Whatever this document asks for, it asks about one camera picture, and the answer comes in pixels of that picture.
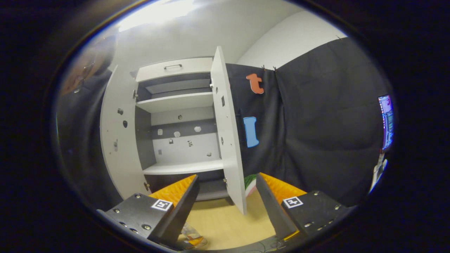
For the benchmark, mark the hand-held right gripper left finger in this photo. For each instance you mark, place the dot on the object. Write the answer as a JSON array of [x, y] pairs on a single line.
[[182, 211]]

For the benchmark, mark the person's dark top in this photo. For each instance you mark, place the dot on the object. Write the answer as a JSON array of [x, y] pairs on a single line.
[[84, 147]]

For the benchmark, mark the white and grey cabinet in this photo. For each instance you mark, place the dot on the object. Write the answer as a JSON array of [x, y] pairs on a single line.
[[182, 105]]

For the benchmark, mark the black backdrop cloth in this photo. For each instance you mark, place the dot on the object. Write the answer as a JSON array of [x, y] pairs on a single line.
[[316, 123]]

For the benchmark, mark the clear bottle with orange label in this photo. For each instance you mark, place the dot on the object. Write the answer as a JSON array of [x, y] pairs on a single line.
[[195, 239]]

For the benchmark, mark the watermelon slice toy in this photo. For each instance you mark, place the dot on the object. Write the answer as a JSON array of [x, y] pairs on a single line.
[[250, 184]]

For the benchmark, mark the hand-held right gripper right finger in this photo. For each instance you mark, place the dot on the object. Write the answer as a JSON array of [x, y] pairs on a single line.
[[272, 211]]

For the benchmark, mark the white cabinet drawer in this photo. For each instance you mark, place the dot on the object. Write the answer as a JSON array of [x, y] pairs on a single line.
[[190, 72]]

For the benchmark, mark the computer monitor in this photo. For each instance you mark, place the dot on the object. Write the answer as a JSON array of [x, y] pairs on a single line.
[[386, 123]]

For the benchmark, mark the person's head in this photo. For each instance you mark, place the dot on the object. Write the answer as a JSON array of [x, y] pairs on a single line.
[[88, 66]]

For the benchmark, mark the white monitor stand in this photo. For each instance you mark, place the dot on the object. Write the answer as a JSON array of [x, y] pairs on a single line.
[[379, 172]]

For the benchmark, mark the white cabinet door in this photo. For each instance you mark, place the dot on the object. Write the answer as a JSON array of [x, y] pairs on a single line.
[[230, 158], [123, 158]]

